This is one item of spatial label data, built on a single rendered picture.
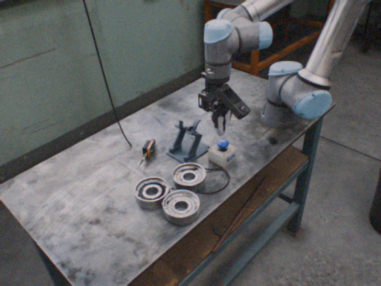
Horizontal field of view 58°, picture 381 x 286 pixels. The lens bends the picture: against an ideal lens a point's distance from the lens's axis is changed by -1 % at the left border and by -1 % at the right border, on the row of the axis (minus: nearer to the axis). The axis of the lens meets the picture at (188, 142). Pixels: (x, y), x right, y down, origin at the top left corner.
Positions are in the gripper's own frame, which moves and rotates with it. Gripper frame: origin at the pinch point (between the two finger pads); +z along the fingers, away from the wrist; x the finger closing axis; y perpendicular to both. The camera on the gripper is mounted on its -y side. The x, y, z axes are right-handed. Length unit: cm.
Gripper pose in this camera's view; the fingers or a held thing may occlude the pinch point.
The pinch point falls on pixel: (222, 133)
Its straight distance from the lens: 113.7
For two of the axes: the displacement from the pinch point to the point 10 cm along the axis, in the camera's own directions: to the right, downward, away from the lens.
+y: -7.2, -3.8, 5.8
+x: -6.9, 4.6, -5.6
